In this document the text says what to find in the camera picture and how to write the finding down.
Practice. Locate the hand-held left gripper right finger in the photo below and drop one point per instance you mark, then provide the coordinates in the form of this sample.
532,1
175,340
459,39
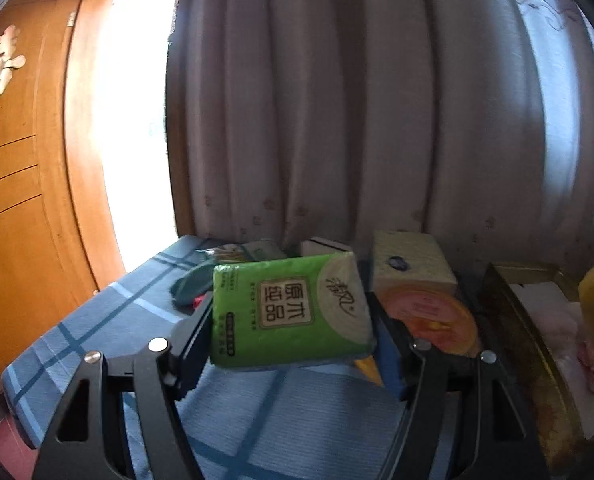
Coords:
394,365

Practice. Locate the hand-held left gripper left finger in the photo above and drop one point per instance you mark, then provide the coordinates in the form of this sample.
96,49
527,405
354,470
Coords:
197,355

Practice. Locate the green tissue pack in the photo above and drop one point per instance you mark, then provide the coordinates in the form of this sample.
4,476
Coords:
287,310

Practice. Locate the enoki mushroom packet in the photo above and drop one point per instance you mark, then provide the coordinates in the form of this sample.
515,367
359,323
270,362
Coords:
229,254

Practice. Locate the gold tray box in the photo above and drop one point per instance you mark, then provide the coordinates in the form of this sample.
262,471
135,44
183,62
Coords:
517,340

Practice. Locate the white box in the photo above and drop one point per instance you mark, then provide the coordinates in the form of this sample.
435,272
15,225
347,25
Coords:
322,247

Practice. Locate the white towel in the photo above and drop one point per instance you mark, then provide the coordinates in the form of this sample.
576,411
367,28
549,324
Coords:
557,320

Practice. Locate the round yellow lidded container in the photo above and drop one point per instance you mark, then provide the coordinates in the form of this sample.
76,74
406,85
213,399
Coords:
427,315

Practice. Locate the dark green cloth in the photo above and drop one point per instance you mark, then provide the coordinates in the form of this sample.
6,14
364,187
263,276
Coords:
192,285

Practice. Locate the blue plaid blanket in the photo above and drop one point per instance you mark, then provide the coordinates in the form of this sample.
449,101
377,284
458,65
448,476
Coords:
102,320

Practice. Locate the yellow patterned tissue pack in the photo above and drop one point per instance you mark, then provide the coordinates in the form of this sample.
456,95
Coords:
417,260

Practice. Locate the wooden door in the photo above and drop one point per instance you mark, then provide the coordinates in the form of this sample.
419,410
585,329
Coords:
22,185

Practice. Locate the floral pale curtain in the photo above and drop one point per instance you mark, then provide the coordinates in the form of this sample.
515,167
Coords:
377,110

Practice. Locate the wooden door frame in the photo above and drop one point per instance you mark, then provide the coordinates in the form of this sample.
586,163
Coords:
79,135

